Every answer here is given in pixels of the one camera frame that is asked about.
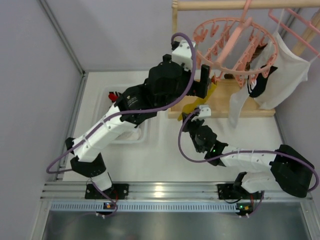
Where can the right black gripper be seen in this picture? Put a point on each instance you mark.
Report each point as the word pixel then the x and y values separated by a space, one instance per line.
pixel 189 120

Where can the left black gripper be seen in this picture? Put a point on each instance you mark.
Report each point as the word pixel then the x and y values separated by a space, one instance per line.
pixel 203 81

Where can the mustard yellow sock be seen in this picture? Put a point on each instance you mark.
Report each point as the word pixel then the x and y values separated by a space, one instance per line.
pixel 188 108

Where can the pink round clip hanger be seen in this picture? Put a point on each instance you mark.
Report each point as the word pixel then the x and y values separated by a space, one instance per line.
pixel 226 32

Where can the black sock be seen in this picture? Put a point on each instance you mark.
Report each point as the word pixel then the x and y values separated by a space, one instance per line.
pixel 257 88

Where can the white striped sock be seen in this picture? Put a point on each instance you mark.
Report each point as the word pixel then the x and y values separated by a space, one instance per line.
pixel 237 101

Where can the brown striped sock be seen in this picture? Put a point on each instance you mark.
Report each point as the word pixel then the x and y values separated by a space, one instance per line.
pixel 257 52

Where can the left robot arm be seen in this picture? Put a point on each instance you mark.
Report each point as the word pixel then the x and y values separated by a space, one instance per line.
pixel 166 84

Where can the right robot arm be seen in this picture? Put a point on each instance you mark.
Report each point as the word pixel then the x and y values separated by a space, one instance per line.
pixel 259 170

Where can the pink clothes hanger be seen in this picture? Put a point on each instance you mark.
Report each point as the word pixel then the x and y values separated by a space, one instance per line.
pixel 299 29

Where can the wooden clothes rack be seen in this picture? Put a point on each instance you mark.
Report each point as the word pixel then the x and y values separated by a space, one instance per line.
pixel 219 101

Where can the clear plastic bin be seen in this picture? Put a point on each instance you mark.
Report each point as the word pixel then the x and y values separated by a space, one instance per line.
pixel 103 103

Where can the white tank top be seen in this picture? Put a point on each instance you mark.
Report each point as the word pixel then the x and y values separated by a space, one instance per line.
pixel 292 70

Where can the red sock in bin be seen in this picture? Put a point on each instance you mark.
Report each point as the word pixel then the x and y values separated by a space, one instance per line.
pixel 114 95

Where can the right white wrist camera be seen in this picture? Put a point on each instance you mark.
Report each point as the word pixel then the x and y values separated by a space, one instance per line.
pixel 204 112

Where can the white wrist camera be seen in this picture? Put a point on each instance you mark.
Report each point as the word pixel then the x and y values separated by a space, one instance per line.
pixel 182 54
pixel 204 112

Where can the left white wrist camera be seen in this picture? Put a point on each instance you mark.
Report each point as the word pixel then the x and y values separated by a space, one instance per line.
pixel 182 54

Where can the right black mount plate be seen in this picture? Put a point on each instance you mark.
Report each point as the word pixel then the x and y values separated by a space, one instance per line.
pixel 226 192

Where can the black mount plate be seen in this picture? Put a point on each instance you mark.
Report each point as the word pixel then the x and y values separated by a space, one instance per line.
pixel 118 191
pixel 226 192

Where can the left black mount plate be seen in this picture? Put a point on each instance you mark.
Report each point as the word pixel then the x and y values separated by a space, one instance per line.
pixel 118 191

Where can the perforated cable duct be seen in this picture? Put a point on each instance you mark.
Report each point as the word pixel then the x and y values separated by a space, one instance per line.
pixel 126 206

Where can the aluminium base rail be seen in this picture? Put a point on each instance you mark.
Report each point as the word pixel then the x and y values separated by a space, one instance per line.
pixel 138 191

